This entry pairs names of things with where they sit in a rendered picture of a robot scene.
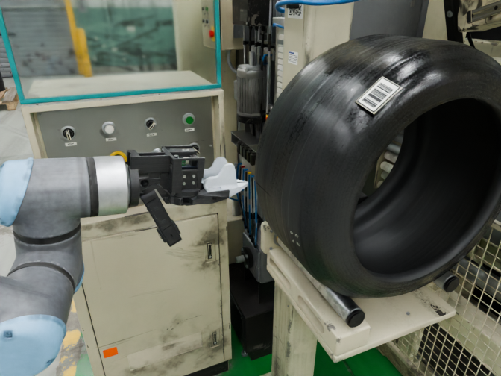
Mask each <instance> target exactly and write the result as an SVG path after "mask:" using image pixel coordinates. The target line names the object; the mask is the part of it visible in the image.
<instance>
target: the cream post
mask: <svg viewBox="0 0 501 376"><path fill-rule="evenodd" d="M353 6H354V2H351V3H346V4H334V5H323V6H312V5H305V4H304V5H303V18H302V19H295V18H288V8H286V5H285V19H284V39H283V79H282V91H283V90H284V89H285V87H286V86H287V85H288V83H289V82H290V81H291V80H292V78H293V77H294V76H295V75H296V74H297V73H298V72H299V71H300V70H301V69H302V68H303V67H304V66H306V65H307V64H308V63H309V62H311V61H312V60H313V59H315V58H316V57H317V56H318V55H320V54H322V53H324V52H325V51H327V50H329V49H330V48H332V47H334V46H337V45H339V44H342V43H345V42H347V41H350V32H351V25H352V18H353ZM289 51H294V52H297V53H298V57H297V65H295V64H292V63H288V61H289ZM316 345H317V339H316V337H315V335H314V334H313V333H312V332H311V330H310V329H309V327H308V326H307V325H306V323H305V321H304V320H303V319H302V318H301V316H300V315H299V313H298V312H297V311H296V309H295V308H294V307H293V305H292V303H291V302H290V301H289V300H288V299H287V297H286V295H285V294H284V293H283V291H282V290H281V288H280V287H279V286H278V284H277V283H276V281H275V285H274V325H273V345H272V366H271V376H313V373H314V365H315V352H316Z"/></svg>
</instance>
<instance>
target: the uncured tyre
mask: <svg viewBox="0 0 501 376"><path fill-rule="evenodd" d="M381 77H384V78H386V79H388V80H390V81H392V82H393V83H395V84H397V85H398V86H400V87H402V89H401V90H400V91H399V92H398V93H396V94H395V95H394V96H393V97H392V98H391V99H390V100H389V101H388V102H387V103H386V104H384V105H383V106H382V107H381V108H380V109H379V110H378V111H377V112H376V113H375V114H372V113H371V112H370V111H368V110H366V109H365V108H364V107H362V106H361V105H359V104H357V103H356V101H357V100H358V99H359V98H360V97H361V96H362V95H363V94H364V93H365V92H366V91H367V90H369V89H370V88H371V87H372V86H373V85H374V84H375V83H376V82H377V81H378V80H379V79H380V78H381ZM403 129H404V134H403V142H402V145H401V149H400V153H399V155H398V157H397V160H396V162H395V164H394V166H393V168H392V170H391V171H390V173H389V174H388V176H387V178H386V179H385V180H384V181H383V183H382V184H381V185H380V186H379V188H378V189H377V190H376V191H375V192H374V193H373V194H372V195H370V196H369V197H368V198H367V199H365V200H364V201H363V202H362V203H360V204H358V205H357V203H358V200H359V196H360V194H361V191H362V188H363V186H364V185H365V182H366V180H367V178H368V176H369V174H370V172H371V170H372V168H373V167H374V165H375V163H376V162H377V161H378V159H379V157H380V156H381V155H382V153H383V152H384V150H385V149H386V148H387V147H388V146H389V144H390V143H391V142H392V141H393V140H394V138H395V137H396V136H397V135H398V134H399V133H400V132H401V131H402V130H403ZM256 182H257V183H258V184H259V185H260V186H261V187H262V188H263V189H264V190H265V191H266V192H267V193H268V194H269V195H270V196H269V195H268V194H267V193H266V192H265V191H264V190H263V189H262V188H261V187H260V186H259V185H258V184H257V183H256ZM255 183H256V192H257V195H258V199H259V203H260V206H261V209H262V212H263V215H264V217H265V219H266V221H267V223H268V225H269V226H270V228H271V229H272V231H273V232H274V233H275V234H276V235H277V236H278V238H279V239H280V240H281V241H282V242H283V244H284V245H285V246H286V247H287V248H288V250H290V252H291V253H293V255H294V256H295V257H296V258H297V260H298V261H299V262H300V263H301V264H302V265H303V267H304V268H305V269H306V270H307V272H308V273H310V275H311V276H313V278H314V279H316V280H317V281H318V282H320V283H322V284H323V285H324V286H326V287H328V288H330V289H331V290H333V291H335V292H337V293H339V294H342V295H345V296H348V297H351V298H385V297H392V296H397V295H403V294H406V293H408V292H412V291H415V290H416V289H420V288H421V287H423V286H426V285H427V284H429V283H431V282H433V281H434V280H436V279H438V278H439V277H440V276H442V275H443V274H445V273H446V272H448V271H449V270H450V269H451V268H452V267H454V266H455V265H456V264H457V263H458V262H460V261H461V260H462V259H463V258H464V257H465V256H466V255H467V254H468V253H469V252H470V251H471V250H472V249H473V248H474V247H475V246H476V244H477V243H478V242H479V241H480V239H481V238H483V236H484V235H485V234H486V232H487V231H488V229H489V228H490V226H492V224H493V223H494V221H495V219H496V217H497V216H498V215H499V213H500V211H501V65H500V64H499V63H498V62H497V61H496V60H495V59H493V58H492V57H491V56H489V55H487V54H486V53H484V52H482V51H480V50H478V49H476V48H474V47H472V46H469V45H467V44H464V43H459V42H455V41H449V40H435V39H427V38H420V37H406V36H399V35H391V34H374V35H368V36H364V37H359V38H356V39H354V40H350V41H347V42H345V43H342V44H339V45H337V46H334V47H332V48H330V49H329V50H327V51H325V52H324V53H322V54H320V55H318V56H317V57H316V58H315V59H313V60H312V61H311V62H309V63H308V64H307V65H306V66H304V67H303V68H302V69H301V70H300V71H299V72H298V73H297V74H296V75H295V76H294V77H293V78H292V80H291V81H290V82H289V83H288V85H287V86H286V87H285V89H284V90H283V91H282V92H281V94H280V96H279V97H278V99H277V100H276V102H275V103H274V106H273V107H272V108H271V111H270V113H269V114H268V118H267V119H266V121H265V124H264V127H263V129H262V133H261V135H260V138H259V143H258V147H257V151H256V161H255ZM289 228H291V229H292V230H293V231H295V232H297V233H299V235H300V244H301V248H302V249H301V248H298V247H297V246H296V245H294V244H293V243H292V240H291V236H290V231H289Z"/></svg>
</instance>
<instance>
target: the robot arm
mask: <svg viewBox="0 0 501 376"><path fill-rule="evenodd" d="M170 148H179V149H170ZM204 164H205V157H197V151H196V150H194V149H193V148H192V146H191V145H170V146H161V152H147V153H137V151H136V150H127V162H125V159H124V158H123V157H122V156H103V157H67V158H44V159H33V158H32V157H29V158H28V159H24V160H9V161H6V162H4V163H3V164H2V165H1V167H0V224H1V225H4V226H5V227H10V226H11V225H12V228H13V238H14V244H15V249H16V259H15V260H14V262H13V265H12V267H11V269H10V271H9V273H8V275H7V277H4V276H1V275H0V376H34V375H36V374H38V373H40V372H41V371H43V370H44V369H46V368H48V367H49V366H50V365H51V364H52V363H53V362H54V360H55V359H56V357H57V355H58V354H59V351H60V347H61V344H62V341H63V340H64V338H65V336H66V324H67V321H68V317H69V311H70V307H71V304H72V299H73V295H74V294H75V293H76V292H77V291H78V290H79V288H80V287H81V284H82V282H83V278H84V262H83V254H82V239H81V218H86V217H94V216H108V215H116V214H123V213H126V212H127V211H128V208H129V207H135V206H138V204H139V198H140V199H141V201H142V203H143V204H144V205H145V207H146V209H147V211H148V212H149V214H150V215H151V218H152V219H153V220H154V223H155V224H156V226H157V229H156V230H157V232H158V235H159V238H160V239H162V240H163V242H164V243H166V242H167V244H168V245H169V247H172V246H173V245H175V244H176V243H178V242H179V241H181V240H182V238H181V236H180V234H181V232H180V230H179V228H178V225H177V224H175V222H174V221H173V220H171V218H170V217H169V215H168V213H167V211H166V209H165V208H164V206H163V204H162V202H161V200H160V199H159V197H158V195H157V194H156V192H155V189H156V190H157V192H158V193H159V194H160V196H161V198H162V199H163V200H164V202H165V203H166V204H174V205H178V206H184V205H186V206H190V205H196V204H213V203H216V202H219V201H223V200H225V199H228V198H229V197H231V196H233V195H235V194H236V193H238V192H240V191H241V190H243V189H244V188H245V187H247V186H248V182H247V181H242V180H238V179H236V170H235V166H234V165H233V164H232V163H227V160H226V159H225V158H224V157H217V158H216V159H215V161H214V163H213V164H212V166H211V167H210V168H209V169H204Z"/></svg>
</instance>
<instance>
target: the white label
mask: <svg viewBox="0 0 501 376"><path fill-rule="evenodd" d="M401 89H402V87H400V86H398V85H397V84H395V83H393V82H392V81H390V80H388V79H386V78H384V77H381V78H380V79H379V80H378V81H377V82H376V83H375V84H374V85H373V86H372V87H371V88H370V89H369V90H367V91H366V92H365V93H364V94H363V95H362V96H361V97H360V98H359V99H358V100H357V101H356V103H357V104H359V105H361V106H362V107H364V108H365V109H366V110H368V111H370V112H371V113H372V114H375V113H376V112H377V111H378V110H379V109H380V108H381V107H382V106H383V105H384V104H386V103H387V102H388V101H389V100H390V99H391V98H392V97H393V96H394V95H395V94H396V93H398V92H399V91H400V90H401Z"/></svg>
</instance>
